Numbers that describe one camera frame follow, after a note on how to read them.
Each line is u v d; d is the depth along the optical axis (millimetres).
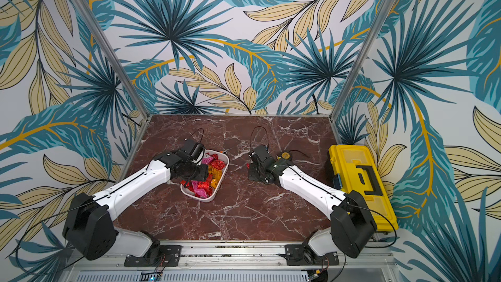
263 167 626
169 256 681
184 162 607
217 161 931
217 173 913
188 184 865
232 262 733
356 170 785
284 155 997
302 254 702
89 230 404
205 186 818
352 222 418
